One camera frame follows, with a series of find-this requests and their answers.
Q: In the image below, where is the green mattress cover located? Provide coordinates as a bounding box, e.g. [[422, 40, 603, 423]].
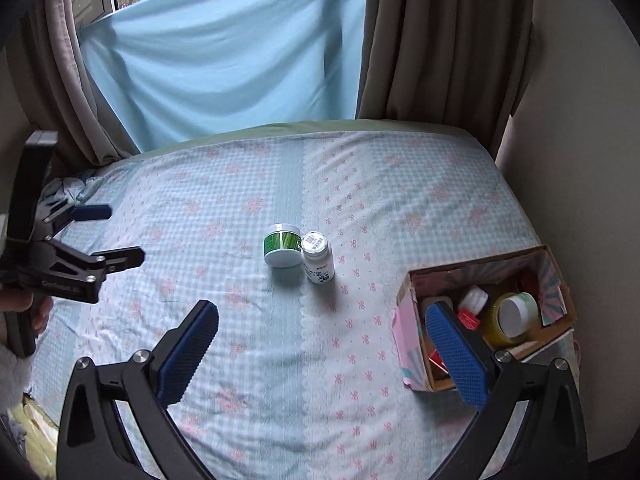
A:
[[115, 119, 481, 162]]

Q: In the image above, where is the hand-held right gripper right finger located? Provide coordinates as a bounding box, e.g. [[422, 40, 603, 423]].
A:
[[425, 302, 589, 480]]

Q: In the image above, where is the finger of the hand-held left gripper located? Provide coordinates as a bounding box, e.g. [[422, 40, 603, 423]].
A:
[[47, 246, 147, 282], [40, 199, 113, 226]]

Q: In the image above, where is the cardboard box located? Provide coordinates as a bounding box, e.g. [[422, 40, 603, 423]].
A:
[[395, 245, 577, 392]]

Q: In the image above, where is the yellowish patterned cloth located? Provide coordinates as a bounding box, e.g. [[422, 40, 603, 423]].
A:
[[0, 395, 63, 476]]

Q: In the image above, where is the blue floral bedsheet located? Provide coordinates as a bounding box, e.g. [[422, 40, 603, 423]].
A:
[[25, 130, 547, 480]]

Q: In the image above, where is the crumpled light blue quilt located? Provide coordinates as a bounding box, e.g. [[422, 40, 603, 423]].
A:
[[42, 170, 103, 211]]

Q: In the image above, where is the grey-brown curtain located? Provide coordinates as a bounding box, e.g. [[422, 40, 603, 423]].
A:
[[356, 0, 534, 159], [22, 0, 132, 167]]

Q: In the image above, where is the dark green striped jar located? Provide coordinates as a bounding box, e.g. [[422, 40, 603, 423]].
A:
[[263, 223, 304, 268]]

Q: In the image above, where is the white pill bottle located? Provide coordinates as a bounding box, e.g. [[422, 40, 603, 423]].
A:
[[302, 231, 335, 284]]

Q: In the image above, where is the person's left forearm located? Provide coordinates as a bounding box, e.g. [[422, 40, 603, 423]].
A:
[[0, 344, 34, 403]]

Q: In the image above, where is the light blue hanging cloth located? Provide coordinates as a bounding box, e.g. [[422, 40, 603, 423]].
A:
[[80, 0, 368, 154]]

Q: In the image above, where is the person's left hand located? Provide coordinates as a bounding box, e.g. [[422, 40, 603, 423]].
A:
[[0, 289, 52, 347]]

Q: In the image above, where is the red heart-shaped case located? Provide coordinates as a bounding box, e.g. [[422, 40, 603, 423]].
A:
[[459, 285, 489, 313]]

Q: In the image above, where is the light green jar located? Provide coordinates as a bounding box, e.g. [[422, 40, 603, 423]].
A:
[[496, 292, 540, 337]]

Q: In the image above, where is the white earbuds case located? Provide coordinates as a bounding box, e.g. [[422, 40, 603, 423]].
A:
[[421, 296, 455, 317]]

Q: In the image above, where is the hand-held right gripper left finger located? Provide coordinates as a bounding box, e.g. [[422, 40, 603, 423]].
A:
[[56, 300, 220, 480]]

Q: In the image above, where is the yellow tape roll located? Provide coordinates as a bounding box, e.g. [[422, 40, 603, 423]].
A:
[[480, 292, 526, 348]]

